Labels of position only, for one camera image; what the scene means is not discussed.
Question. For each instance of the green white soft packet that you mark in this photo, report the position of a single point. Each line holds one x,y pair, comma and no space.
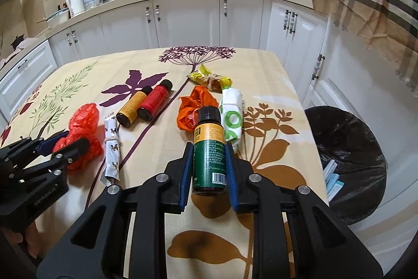
232,112

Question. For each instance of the white kitchen base cabinets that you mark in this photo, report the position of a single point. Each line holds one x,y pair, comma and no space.
189,20

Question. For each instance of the green label brown bottle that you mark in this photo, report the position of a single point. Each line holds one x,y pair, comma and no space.
209,154

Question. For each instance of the red plastic bag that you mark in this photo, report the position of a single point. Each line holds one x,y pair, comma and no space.
85,122

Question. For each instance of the yellow label brown bottle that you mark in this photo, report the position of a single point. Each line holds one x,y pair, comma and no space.
130,109

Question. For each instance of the red label brown bottle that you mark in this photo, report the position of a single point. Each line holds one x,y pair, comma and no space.
153,101

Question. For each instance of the black lined trash bin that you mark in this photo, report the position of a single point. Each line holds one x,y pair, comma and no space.
352,141

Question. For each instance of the orange plastic bag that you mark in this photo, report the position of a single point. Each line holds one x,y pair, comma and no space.
192,105

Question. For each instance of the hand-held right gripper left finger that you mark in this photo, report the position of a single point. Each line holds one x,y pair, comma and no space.
186,181

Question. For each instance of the person's left hand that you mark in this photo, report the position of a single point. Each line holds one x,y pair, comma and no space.
29,239

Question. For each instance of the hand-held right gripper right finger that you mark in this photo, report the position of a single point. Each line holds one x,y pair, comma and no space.
233,181

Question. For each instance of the white pot with lid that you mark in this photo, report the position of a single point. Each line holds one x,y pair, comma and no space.
58,17

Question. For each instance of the yellow candy wrapper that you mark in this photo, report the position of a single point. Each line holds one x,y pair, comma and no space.
202,76

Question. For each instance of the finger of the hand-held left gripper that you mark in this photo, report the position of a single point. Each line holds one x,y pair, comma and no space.
76,148
49,143

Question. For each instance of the white packet blue print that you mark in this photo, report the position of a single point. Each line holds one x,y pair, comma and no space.
329,171

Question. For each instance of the white kettle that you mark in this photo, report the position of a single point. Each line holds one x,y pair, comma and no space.
75,2

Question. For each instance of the white panelled door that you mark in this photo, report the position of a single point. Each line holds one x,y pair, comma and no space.
343,76

